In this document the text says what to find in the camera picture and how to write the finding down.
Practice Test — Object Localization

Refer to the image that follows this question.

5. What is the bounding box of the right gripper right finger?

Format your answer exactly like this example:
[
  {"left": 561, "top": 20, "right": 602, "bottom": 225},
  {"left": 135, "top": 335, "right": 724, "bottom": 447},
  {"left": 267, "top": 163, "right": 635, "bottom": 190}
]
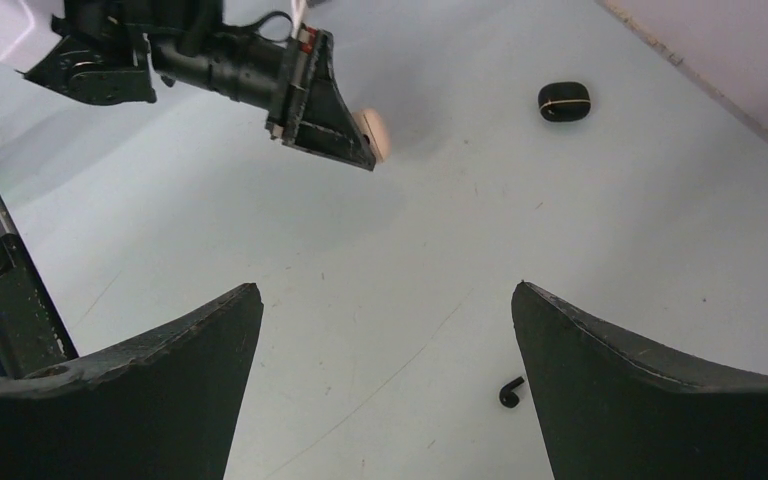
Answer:
[{"left": 511, "top": 282, "right": 768, "bottom": 479}]

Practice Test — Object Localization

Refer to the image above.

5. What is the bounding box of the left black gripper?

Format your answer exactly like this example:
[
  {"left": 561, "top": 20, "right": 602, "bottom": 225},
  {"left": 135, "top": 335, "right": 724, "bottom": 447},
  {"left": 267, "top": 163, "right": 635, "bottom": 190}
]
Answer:
[{"left": 265, "top": 26, "right": 377, "bottom": 171}]

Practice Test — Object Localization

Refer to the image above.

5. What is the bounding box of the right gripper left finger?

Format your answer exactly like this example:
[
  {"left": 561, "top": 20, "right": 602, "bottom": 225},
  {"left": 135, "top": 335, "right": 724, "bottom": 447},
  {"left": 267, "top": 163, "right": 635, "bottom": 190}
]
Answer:
[{"left": 0, "top": 283, "right": 264, "bottom": 479}]

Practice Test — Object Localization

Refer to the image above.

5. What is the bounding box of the black earbud charging case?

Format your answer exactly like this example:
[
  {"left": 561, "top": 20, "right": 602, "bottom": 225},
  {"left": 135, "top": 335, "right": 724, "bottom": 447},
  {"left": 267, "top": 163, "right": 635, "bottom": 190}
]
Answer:
[{"left": 538, "top": 81, "right": 592, "bottom": 123}]

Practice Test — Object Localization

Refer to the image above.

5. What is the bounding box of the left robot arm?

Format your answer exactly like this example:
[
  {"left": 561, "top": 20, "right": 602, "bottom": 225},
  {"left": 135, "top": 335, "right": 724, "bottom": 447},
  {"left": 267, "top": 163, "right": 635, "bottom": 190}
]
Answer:
[{"left": 25, "top": 1, "right": 391, "bottom": 170}]

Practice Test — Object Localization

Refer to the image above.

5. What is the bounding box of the black earbud right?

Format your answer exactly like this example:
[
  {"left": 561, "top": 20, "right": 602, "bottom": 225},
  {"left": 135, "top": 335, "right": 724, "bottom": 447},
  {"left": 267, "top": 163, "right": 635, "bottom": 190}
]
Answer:
[{"left": 498, "top": 376, "right": 525, "bottom": 409}]

